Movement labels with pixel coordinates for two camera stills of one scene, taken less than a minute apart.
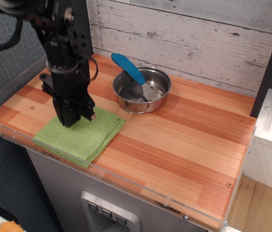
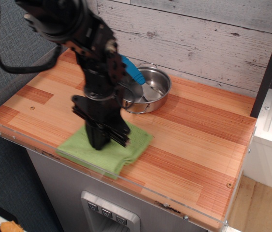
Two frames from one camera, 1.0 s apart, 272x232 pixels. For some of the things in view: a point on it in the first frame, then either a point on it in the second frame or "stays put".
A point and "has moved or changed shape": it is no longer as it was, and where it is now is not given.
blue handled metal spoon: x=150 y=92 stays put
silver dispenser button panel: x=104 y=215 stays put
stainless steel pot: x=150 y=96 stays put
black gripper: x=68 y=79 to x=107 y=113
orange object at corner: x=11 y=226 stays put
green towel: x=84 y=140 has moved or changed shape
